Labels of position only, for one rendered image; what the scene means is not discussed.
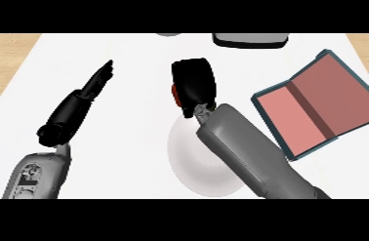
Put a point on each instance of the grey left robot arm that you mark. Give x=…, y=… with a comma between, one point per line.
x=36, y=176

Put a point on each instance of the pink box with teal rim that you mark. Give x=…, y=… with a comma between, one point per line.
x=318, y=103

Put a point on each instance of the white plate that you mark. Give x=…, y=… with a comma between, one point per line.
x=201, y=160

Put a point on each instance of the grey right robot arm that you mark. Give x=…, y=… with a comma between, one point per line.
x=254, y=153

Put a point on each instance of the grey and black appliance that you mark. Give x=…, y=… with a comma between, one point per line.
x=250, y=40

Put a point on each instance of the red bell pepper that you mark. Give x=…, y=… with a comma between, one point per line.
x=176, y=96

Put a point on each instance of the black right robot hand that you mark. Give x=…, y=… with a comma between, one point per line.
x=194, y=82

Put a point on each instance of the small grey round object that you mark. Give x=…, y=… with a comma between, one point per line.
x=168, y=34

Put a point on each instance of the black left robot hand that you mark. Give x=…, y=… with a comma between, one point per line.
x=67, y=116

